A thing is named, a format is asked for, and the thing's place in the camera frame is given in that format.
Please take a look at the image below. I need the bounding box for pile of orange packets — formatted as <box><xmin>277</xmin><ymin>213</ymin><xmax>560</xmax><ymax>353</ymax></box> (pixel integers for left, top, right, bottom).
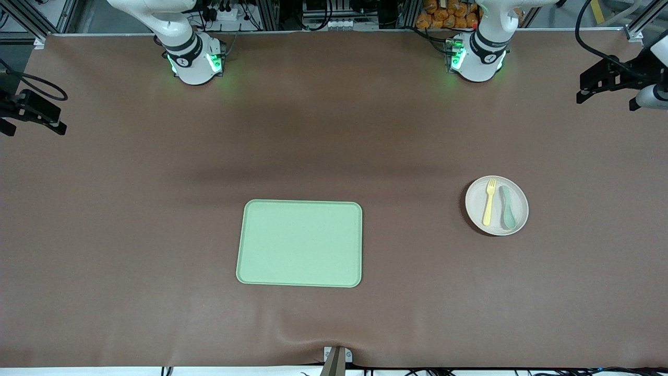
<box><xmin>416</xmin><ymin>0</ymin><xmax>480</xmax><ymax>30</ymax></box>

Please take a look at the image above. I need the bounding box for brown table mat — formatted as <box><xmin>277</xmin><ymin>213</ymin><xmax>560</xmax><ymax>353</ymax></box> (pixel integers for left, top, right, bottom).
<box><xmin>0</xmin><ymin>31</ymin><xmax>668</xmax><ymax>369</ymax></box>

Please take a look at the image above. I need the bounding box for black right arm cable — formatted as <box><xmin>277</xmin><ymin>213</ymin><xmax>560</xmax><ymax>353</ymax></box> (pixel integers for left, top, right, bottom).
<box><xmin>0</xmin><ymin>58</ymin><xmax>69</xmax><ymax>102</ymax></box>

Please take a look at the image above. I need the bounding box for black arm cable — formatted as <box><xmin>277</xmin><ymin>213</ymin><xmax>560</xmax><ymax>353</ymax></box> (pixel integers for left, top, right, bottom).
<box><xmin>574</xmin><ymin>0</ymin><xmax>653</xmax><ymax>74</ymax></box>
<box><xmin>0</xmin><ymin>58</ymin><xmax>69</xmax><ymax>102</ymax></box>

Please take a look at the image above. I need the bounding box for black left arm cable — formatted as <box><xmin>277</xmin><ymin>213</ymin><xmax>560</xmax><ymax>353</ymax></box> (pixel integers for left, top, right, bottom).
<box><xmin>574</xmin><ymin>0</ymin><xmax>653</xmax><ymax>74</ymax></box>

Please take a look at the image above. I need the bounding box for round beige plate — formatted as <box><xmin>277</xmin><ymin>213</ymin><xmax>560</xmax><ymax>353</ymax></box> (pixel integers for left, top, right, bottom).
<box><xmin>464</xmin><ymin>175</ymin><xmax>529</xmax><ymax>237</ymax></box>

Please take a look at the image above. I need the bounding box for aluminium frame profile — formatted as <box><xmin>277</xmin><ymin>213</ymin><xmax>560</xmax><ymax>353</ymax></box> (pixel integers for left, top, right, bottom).
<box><xmin>0</xmin><ymin>0</ymin><xmax>79</xmax><ymax>49</ymax></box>
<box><xmin>624</xmin><ymin>0</ymin><xmax>668</xmax><ymax>42</ymax></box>

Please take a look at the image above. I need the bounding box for white power strip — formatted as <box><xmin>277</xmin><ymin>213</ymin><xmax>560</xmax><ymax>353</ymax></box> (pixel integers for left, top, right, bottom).
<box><xmin>206</xmin><ymin>6</ymin><xmax>241</xmax><ymax>22</ymax></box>

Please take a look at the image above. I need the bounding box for yellow plastic fork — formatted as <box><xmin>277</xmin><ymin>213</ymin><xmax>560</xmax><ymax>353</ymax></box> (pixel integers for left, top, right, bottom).
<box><xmin>482</xmin><ymin>179</ymin><xmax>497</xmax><ymax>227</ymax></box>

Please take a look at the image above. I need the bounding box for light green rectangular tray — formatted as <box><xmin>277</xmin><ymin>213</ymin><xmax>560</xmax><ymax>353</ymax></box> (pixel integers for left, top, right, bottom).
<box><xmin>236</xmin><ymin>199</ymin><xmax>363</xmax><ymax>288</ymax></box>

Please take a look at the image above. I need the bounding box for green plastic spoon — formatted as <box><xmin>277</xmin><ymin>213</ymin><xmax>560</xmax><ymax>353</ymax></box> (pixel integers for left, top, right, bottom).
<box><xmin>500</xmin><ymin>185</ymin><xmax>517</xmax><ymax>231</ymax></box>

